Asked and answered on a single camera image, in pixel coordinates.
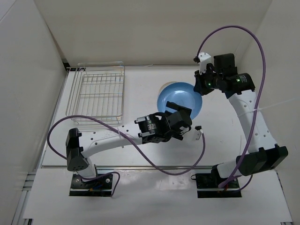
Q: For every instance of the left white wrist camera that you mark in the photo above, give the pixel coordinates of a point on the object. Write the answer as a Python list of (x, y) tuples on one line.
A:
[(194, 134)]

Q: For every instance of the cream plate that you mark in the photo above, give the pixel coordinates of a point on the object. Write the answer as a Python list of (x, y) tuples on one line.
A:
[(164, 86)]

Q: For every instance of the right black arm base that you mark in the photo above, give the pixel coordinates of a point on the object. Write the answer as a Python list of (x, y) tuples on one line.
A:
[(207, 188)]

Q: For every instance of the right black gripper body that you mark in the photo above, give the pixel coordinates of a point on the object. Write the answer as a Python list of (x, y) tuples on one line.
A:
[(209, 80)]

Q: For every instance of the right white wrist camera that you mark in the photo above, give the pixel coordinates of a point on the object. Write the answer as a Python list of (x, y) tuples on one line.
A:
[(202, 59)]

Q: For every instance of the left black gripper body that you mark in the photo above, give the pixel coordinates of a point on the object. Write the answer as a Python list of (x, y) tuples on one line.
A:
[(177, 135)]

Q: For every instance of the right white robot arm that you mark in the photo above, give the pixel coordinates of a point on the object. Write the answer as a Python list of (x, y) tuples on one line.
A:
[(262, 151)]

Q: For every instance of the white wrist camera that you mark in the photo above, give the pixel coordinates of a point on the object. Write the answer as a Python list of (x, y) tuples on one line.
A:
[(194, 134), (202, 59)]

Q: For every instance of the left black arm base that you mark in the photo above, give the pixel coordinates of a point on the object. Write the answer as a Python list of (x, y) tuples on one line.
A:
[(102, 187)]

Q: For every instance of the blue plate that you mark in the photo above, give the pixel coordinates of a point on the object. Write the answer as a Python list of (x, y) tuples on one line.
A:
[(181, 93)]

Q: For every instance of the metal wire dish rack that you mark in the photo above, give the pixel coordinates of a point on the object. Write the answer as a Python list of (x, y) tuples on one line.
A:
[(97, 91)]

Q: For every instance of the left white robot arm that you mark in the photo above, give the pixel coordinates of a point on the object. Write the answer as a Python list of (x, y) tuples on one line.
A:
[(154, 128)]

